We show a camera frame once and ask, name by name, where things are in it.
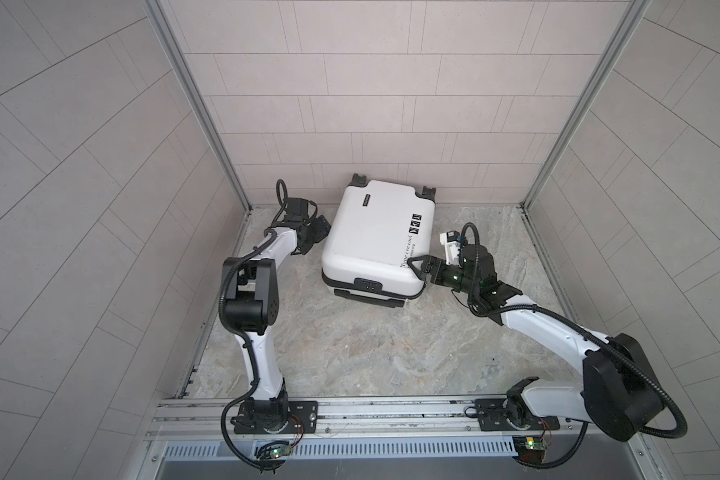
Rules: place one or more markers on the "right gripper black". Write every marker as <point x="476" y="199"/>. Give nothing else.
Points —
<point x="430" y="262"/>

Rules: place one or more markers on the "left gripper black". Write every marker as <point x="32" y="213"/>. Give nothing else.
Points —
<point x="321" y="232"/>

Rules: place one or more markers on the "black and white suitcase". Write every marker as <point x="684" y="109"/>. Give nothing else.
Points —
<point x="378" y="226"/>

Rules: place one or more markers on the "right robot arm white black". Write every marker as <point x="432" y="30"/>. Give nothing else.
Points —
<point x="618" y="390"/>

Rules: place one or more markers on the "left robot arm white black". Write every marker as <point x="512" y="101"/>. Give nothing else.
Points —
<point x="248" y="307"/>

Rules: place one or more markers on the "right green circuit board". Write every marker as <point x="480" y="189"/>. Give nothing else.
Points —
<point x="531" y="450"/>

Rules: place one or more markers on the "green circuit board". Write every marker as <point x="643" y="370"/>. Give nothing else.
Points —
<point x="274" y="451"/>
<point x="531" y="450"/>

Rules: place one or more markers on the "left aluminium corner profile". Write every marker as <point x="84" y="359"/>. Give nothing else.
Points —
<point x="156" y="14"/>

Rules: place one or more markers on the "aluminium corner profile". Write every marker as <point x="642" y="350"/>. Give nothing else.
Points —
<point x="156" y="14"/>
<point x="623" y="32"/>

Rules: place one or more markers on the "left green circuit board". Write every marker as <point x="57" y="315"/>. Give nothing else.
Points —
<point x="274" y="451"/>

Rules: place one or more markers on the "right aluminium corner profile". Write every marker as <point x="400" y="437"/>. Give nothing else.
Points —
<point x="623" y="32"/>

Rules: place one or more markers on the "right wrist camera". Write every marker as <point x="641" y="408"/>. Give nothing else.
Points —
<point x="451" y="241"/>

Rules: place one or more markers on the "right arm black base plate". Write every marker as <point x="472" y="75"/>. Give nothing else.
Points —
<point x="501" y="414"/>

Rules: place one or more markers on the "aluminium mounting rail frame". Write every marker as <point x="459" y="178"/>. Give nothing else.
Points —
<point x="409" y="437"/>

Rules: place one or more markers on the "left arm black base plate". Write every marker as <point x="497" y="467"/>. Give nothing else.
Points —
<point x="303" y="416"/>

